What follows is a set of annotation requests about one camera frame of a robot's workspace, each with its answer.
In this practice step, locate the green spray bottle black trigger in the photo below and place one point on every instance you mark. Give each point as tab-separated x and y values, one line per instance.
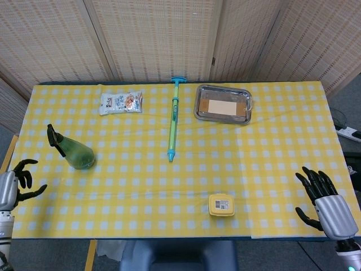
76	152

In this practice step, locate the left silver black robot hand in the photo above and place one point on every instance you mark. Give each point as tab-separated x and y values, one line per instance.
14	186

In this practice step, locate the stainless steel tray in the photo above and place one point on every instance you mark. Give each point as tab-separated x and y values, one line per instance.
222	104

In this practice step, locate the bamboo folding screen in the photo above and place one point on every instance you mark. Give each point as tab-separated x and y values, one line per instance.
180	39

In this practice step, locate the brown beige card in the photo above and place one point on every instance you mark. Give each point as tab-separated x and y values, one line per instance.
221	107

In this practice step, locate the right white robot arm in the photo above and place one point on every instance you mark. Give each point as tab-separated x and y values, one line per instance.
348	254

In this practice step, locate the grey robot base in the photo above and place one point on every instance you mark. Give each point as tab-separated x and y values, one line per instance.
177	254

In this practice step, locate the yellow lidded plastic box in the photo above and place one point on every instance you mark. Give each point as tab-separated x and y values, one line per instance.
221	205

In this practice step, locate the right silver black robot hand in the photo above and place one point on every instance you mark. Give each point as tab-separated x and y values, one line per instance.
328	211

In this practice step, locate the green blue water pump toy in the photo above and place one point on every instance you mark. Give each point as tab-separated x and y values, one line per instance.
174	118

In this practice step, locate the yellow wooden bar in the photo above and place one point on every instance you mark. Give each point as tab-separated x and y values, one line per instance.
90	255

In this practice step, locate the white power strip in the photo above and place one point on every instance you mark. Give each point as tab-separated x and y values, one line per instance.
349	132

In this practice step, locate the white snack packet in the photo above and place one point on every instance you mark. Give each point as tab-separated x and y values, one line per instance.
121	104

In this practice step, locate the yellow white checkered tablecloth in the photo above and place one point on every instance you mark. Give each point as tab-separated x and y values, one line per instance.
180	175

